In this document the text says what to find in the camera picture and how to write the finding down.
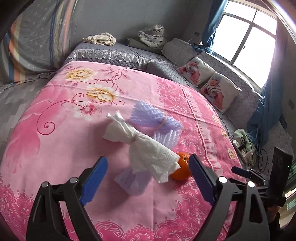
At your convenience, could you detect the orange peel piece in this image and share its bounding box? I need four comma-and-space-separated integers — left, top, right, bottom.
170, 152, 192, 182

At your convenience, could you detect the window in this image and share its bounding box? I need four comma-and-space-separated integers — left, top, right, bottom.
212, 1, 277, 89

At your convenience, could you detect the right baby print pillow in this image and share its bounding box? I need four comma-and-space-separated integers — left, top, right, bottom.
200, 73, 242, 113

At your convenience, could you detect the black cable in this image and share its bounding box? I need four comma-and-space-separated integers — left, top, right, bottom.
240, 134, 275, 176

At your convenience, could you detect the left baby print pillow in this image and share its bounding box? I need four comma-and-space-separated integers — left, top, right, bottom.
177, 57, 216, 87

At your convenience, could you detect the white paper tissue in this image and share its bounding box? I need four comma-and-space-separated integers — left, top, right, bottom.
103, 111, 181, 183

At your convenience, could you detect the purple foam fruit net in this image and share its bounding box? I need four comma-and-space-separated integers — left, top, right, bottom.
129, 100, 183, 133

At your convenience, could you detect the grey bolster cushion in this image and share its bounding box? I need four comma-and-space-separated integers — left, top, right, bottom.
126, 38, 162, 55

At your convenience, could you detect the white tiger plush toy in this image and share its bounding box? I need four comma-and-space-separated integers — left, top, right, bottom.
138, 24, 167, 50

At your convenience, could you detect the green crumpled cloth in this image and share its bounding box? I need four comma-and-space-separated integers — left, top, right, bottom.
234, 128, 255, 151

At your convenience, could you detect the blue curtain right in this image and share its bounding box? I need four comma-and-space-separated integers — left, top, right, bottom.
247, 24, 295, 149

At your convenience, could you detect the grey quilted sofa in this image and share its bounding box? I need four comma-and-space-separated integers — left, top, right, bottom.
64, 37, 295, 176

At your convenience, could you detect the blue curtain left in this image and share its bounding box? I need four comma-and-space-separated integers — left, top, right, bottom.
192, 0, 228, 54

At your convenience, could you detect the light purple foam net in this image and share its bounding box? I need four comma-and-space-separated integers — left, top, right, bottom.
114, 129, 182, 197

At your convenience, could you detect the white power strip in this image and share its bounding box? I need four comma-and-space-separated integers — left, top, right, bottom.
232, 140, 253, 164

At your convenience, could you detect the blue curtain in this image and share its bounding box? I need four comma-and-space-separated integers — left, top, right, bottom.
192, 0, 228, 54
247, 24, 295, 149

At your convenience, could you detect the baby print pillow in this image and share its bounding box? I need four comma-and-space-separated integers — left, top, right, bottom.
177, 57, 216, 87
200, 73, 242, 113

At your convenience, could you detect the cream crumpled cloth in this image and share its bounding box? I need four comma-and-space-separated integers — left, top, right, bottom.
82, 32, 116, 46

